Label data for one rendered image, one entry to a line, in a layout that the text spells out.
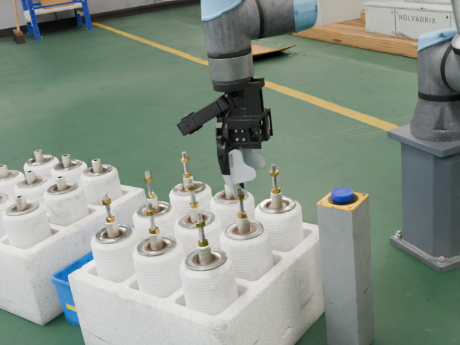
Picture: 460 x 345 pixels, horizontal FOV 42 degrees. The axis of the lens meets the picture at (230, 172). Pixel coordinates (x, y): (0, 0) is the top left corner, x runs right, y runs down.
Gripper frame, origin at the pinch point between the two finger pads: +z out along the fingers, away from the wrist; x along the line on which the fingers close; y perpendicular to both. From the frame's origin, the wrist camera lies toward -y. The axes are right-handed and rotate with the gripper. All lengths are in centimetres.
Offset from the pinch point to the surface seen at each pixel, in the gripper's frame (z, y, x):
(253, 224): 9.0, 1.8, 2.3
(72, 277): 16.6, -33.2, -10.8
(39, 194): 11, -60, 15
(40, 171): 11, -69, 28
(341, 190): 1.4, 19.0, 2.7
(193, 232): 9.8, -9.6, -1.2
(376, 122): 34, 4, 141
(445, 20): 14, 25, 250
